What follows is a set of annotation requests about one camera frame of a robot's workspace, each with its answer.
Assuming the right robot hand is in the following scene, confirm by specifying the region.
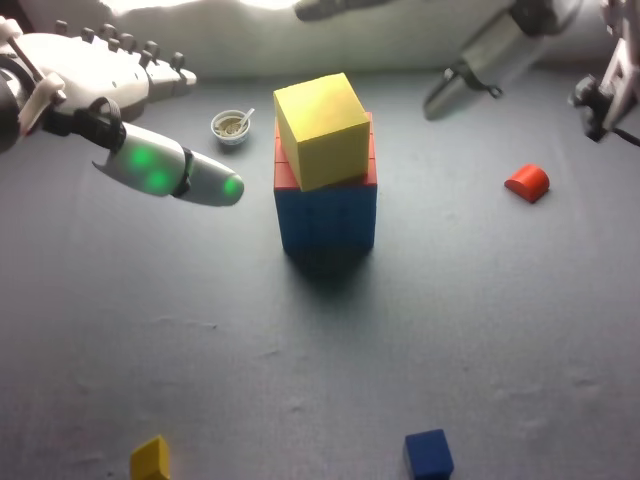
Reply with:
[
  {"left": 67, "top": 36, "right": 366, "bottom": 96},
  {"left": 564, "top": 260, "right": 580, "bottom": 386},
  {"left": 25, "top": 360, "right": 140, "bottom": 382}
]
[{"left": 293, "top": 0, "right": 584, "bottom": 121}]

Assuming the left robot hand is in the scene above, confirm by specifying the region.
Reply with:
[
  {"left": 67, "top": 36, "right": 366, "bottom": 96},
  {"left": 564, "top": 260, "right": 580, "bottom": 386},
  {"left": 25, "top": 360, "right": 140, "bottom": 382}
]
[{"left": 14, "top": 19, "right": 246, "bottom": 207}]

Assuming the large yellow block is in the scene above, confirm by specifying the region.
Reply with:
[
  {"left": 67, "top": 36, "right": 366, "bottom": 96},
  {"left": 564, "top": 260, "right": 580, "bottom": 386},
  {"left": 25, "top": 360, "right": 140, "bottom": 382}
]
[{"left": 273, "top": 72, "right": 374, "bottom": 193}]

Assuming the red half-cylinder block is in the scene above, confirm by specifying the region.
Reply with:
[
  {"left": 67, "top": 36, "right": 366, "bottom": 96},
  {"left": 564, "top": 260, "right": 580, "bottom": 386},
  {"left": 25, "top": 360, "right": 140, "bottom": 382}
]
[{"left": 502, "top": 163, "right": 550, "bottom": 205}]

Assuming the Rubik's cube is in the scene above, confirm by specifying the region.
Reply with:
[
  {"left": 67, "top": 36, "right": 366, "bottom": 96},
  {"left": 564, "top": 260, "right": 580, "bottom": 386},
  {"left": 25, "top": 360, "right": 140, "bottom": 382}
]
[{"left": 273, "top": 110, "right": 379, "bottom": 256}]

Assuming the small yellow cube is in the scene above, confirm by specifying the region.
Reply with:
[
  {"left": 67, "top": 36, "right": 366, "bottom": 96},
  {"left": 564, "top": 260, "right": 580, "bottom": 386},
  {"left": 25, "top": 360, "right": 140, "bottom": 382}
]
[{"left": 129, "top": 433, "right": 171, "bottom": 480}]

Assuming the small blue cube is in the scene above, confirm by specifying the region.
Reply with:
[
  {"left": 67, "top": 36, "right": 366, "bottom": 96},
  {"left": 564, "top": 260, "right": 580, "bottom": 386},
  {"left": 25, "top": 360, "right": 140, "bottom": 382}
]
[{"left": 402, "top": 428, "right": 455, "bottom": 480}]

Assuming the small bowl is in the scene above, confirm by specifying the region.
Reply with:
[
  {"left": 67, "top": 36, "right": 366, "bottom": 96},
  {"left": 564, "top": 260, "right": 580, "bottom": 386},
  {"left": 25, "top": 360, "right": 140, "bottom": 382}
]
[{"left": 209, "top": 109, "right": 251, "bottom": 152}]

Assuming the grey table cloth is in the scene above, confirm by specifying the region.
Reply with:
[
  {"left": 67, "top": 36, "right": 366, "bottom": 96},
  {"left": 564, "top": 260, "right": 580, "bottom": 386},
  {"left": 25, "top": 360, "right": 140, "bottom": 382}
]
[{"left": 0, "top": 67, "right": 640, "bottom": 480}]

